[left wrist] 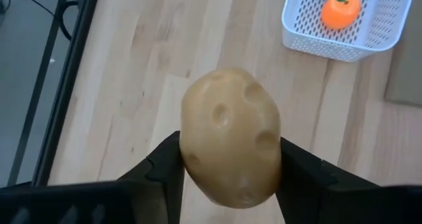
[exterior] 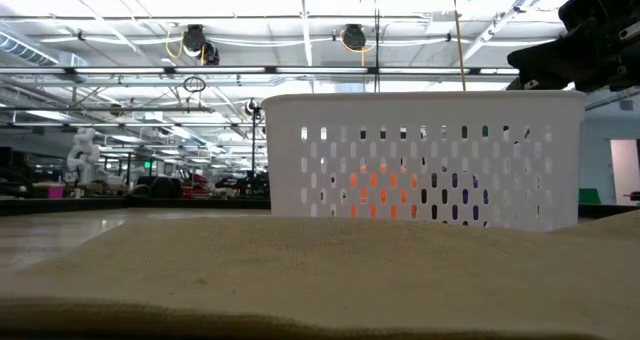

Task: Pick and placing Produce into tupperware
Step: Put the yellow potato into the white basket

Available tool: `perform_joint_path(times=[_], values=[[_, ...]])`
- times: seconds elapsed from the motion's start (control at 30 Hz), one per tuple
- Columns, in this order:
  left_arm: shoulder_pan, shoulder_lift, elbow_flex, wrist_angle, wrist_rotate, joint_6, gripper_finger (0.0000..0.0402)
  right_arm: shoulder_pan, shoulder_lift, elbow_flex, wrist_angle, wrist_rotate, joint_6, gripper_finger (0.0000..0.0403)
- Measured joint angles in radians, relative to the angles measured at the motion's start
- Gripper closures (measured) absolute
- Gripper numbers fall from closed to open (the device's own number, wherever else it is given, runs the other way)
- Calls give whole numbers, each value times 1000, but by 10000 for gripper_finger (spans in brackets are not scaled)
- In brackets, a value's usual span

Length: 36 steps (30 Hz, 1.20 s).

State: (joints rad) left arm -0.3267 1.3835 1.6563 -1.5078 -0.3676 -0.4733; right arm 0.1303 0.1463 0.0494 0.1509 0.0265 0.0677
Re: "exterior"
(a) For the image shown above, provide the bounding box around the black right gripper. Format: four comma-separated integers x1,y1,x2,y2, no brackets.
506,24,640,92

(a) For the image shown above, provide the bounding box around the orange toy fruit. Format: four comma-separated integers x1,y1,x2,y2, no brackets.
347,163,419,220

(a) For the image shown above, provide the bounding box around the pink door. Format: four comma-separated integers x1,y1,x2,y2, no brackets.
609,138,640,206

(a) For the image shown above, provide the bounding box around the green panel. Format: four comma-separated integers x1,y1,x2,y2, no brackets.
578,187,602,206

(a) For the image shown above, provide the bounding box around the white perforated plastic basket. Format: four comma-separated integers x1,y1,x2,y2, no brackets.
261,90,587,233

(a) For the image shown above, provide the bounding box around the folded tan cloth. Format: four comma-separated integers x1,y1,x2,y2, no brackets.
0,208,640,340

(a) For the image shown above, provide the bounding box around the white robot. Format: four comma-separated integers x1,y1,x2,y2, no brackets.
66,127,126,186

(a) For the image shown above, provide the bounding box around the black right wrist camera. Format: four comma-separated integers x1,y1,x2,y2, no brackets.
558,0,624,31

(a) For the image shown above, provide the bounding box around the yellow hanging cable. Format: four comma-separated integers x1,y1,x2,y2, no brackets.
451,0,467,92

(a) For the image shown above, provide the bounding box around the black ceiling cable reel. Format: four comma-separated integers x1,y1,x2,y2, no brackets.
341,23,369,52
181,23,220,66

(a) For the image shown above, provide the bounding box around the hanging black cable loop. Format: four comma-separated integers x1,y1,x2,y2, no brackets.
182,75,207,94

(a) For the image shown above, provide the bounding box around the black aluminium table frame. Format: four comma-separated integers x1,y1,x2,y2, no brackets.
0,195,640,219

